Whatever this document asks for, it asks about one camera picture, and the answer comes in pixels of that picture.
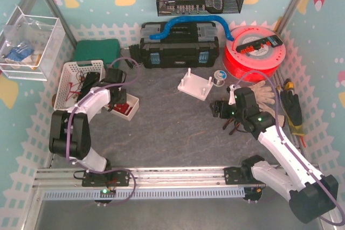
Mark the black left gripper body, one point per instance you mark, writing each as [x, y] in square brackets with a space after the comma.
[88, 84]

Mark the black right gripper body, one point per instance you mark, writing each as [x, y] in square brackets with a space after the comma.
[219, 109]

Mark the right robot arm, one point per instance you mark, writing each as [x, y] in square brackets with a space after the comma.
[309, 193]

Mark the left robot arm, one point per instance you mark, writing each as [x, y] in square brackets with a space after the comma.
[70, 136]

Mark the white tray with springs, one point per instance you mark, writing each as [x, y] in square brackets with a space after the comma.
[127, 110]

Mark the black battery holder box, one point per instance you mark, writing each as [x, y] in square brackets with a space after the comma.
[90, 79]

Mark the white cotton work glove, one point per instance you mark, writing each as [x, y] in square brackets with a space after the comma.
[263, 93]

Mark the green plastic tool case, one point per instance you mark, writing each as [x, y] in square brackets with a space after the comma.
[106, 50]

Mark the white perforated plastic basket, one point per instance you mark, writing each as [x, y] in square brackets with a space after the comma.
[72, 79]

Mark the red filament spool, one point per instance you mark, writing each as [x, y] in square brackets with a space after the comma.
[253, 66]

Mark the black yellow work glove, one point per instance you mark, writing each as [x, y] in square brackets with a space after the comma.
[291, 105]

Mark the yellow black screwdriver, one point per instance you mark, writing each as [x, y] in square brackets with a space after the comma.
[287, 85]

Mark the black plastic toolbox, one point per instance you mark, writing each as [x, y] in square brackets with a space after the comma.
[187, 45]

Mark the blue white glove in box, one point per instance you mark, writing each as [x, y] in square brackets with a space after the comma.
[20, 53]

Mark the solder wire spool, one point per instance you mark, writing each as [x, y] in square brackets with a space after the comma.
[219, 77]

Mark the white peg base plate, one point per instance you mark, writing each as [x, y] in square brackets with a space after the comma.
[195, 85]

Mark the aluminium linear rail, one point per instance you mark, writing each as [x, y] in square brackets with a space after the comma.
[156, 177]

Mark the grey slotted cable duct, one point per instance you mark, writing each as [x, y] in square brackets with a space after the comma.
[142, 194]

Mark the clear acrylic wall box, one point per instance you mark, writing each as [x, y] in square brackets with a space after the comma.
[44, 34]

